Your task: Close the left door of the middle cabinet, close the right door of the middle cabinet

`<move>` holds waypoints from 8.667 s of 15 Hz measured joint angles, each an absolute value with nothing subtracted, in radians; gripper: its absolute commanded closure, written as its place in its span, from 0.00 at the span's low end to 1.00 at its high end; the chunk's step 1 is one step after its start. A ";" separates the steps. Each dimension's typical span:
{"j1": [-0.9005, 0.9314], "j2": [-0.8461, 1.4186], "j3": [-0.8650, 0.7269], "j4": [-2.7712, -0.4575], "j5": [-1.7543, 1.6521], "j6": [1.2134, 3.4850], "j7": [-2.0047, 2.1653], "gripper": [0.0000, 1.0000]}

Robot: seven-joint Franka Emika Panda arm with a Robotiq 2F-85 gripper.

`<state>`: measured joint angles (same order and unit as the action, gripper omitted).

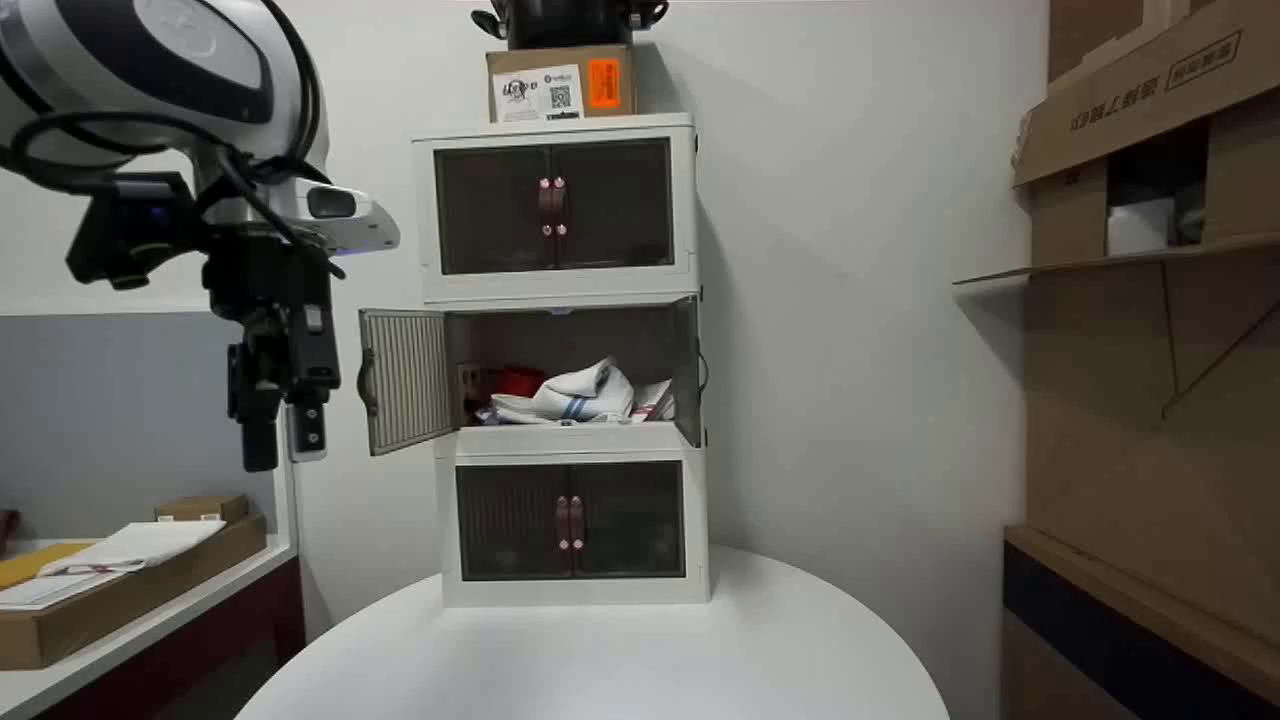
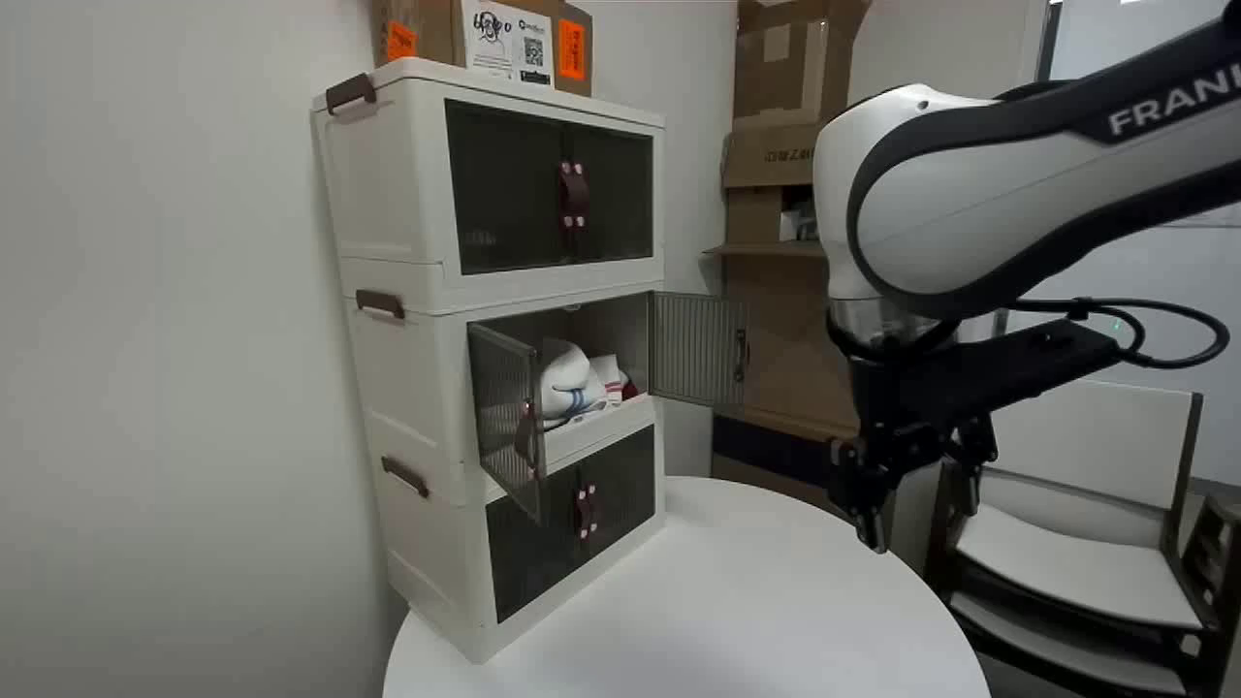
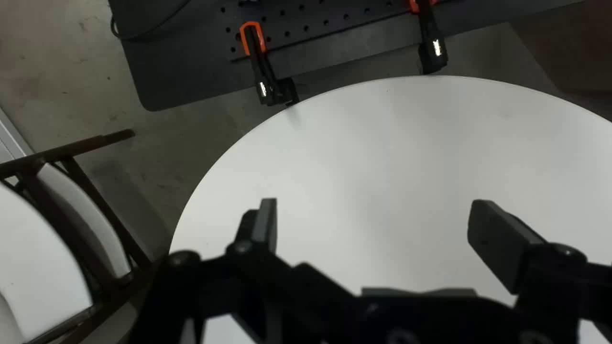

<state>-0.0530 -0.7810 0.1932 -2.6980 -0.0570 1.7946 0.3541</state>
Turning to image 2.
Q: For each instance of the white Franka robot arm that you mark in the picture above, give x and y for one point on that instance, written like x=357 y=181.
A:
x=984 y=194

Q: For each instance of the white cloth bag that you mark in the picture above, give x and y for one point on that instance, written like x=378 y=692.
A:
x=569 y=374

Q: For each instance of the labelled cardboard box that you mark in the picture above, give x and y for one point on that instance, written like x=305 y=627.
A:
x=440 y=26

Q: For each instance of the small white box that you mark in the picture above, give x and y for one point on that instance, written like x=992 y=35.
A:
x=802 y=221

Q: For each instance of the white three-tier plastic cabinet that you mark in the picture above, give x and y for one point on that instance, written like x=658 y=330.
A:
x=391 y=194

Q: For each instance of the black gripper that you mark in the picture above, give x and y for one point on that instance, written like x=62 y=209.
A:
x=892 y=452

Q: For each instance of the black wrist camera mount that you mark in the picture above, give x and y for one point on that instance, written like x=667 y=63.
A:
x=1020 y=362

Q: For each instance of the large cardboard box stack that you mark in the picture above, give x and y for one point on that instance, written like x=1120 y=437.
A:
x=779 y=79

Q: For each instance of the red white packet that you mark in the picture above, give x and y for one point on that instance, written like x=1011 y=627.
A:
x=613 y=381

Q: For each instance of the dark wooden chair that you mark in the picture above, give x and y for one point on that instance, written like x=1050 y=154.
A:
x=1214 y=582

